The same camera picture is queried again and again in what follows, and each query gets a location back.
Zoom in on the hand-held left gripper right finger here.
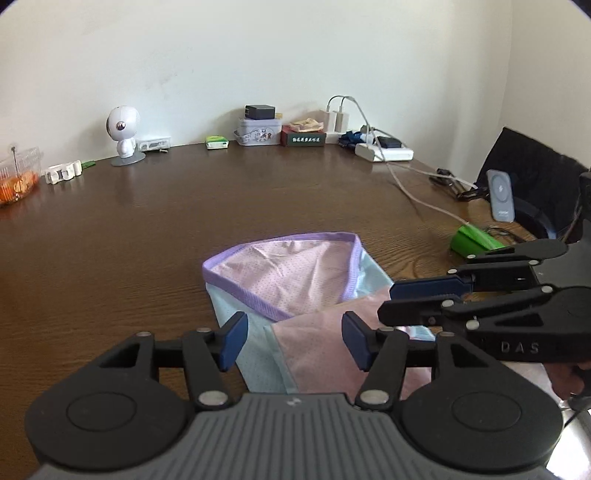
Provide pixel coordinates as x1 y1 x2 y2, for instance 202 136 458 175
342 311 499 411

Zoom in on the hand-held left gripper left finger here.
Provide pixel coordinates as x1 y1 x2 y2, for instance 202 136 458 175
95 311 250 411

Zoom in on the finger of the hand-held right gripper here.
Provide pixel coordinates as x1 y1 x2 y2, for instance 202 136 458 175
390 240 570 302
379 284 557 334

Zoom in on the pink and blue mesh vest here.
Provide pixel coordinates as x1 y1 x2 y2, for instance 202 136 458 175
202 232 437 395

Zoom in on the person's right hand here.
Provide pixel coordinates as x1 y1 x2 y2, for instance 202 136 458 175
545 362 591 401

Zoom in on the green plastic stand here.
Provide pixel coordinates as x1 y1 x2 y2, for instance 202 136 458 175
450 224 507 258

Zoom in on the black clip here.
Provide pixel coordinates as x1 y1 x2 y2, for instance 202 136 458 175
429 168 490 202

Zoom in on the white power strip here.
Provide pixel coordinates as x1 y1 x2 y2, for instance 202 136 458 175
355 142 415 163

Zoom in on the black chair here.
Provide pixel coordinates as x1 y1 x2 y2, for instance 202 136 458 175
480 127 591 243

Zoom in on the dark box with green label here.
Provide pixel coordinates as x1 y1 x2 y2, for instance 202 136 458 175
281 126 328 147

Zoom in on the printed tin box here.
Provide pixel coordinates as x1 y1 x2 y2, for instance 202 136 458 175
234 117 283 147

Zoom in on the white plastic holder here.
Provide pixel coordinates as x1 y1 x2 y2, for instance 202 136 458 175
45 161 83 184

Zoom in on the pile of small orange fruits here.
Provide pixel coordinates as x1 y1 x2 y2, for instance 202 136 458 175
0 171 40 206

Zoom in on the clear plastic fruit box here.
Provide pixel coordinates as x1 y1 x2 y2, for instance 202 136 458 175
0 147 43 208

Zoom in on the grey wireless charger stand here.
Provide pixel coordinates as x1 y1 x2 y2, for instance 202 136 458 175
487 169 517 221

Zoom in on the white robot-shaped camera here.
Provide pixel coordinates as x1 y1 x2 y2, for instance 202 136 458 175
106 105 146 167

